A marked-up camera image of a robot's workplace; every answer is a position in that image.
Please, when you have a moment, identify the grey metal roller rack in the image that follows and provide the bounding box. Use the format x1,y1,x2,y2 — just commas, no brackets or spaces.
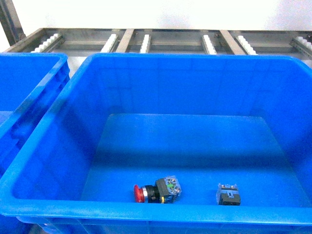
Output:
0,0,312,73

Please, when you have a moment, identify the red mushroom push button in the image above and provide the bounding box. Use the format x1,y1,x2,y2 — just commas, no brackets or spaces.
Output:
134,175,182,204

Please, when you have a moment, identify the yellow mushroom push button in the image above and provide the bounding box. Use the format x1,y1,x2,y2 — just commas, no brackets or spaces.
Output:
216,183,241,206

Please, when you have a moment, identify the blue centre storage bin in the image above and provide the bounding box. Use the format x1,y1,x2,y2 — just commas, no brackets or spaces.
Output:
0,54,312,234

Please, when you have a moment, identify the blue storage bin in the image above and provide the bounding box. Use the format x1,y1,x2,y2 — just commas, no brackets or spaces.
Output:
0,54,312,234
0,53,70,175

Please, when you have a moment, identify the blue left storage bin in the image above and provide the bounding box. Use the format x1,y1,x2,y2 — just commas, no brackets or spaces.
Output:
0,53,70,175

